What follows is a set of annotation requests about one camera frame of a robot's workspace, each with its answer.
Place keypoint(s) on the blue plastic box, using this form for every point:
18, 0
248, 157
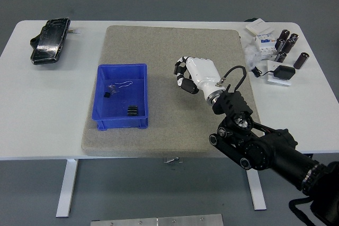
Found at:
119, 104

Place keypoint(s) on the metal bracket under table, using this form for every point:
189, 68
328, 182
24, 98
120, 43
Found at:
172, 160

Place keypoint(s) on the small black cube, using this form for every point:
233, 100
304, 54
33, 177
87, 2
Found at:
107, 95

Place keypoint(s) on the clear crumpled plastic bag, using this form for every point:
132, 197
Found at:
251, 52

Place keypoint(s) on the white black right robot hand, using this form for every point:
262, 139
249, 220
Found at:
204, 72

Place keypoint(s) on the black flat wrapped device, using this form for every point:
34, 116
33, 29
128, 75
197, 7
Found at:
50, 40

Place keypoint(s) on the white table leg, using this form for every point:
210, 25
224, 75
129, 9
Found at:
66, 186
258, 191

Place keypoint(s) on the dark cylindrical capacitor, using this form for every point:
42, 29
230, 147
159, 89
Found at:
294, 38
302, 60
284, 35
288, 45
280, 57
280, 44

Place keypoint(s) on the white circuit breaker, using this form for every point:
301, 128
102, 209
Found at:
266, 48

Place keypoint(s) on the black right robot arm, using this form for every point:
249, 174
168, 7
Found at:
265, 152

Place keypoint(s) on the white wall switch plate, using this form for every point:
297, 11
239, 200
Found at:
258, 26

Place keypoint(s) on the large black gear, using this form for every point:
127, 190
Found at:
132, 110

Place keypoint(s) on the small clear plastic piece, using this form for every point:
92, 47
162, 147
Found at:
112, 88

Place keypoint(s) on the grey-brown mat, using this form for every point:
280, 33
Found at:
159, 46

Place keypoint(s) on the white square panel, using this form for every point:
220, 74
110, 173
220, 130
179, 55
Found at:
271, 65

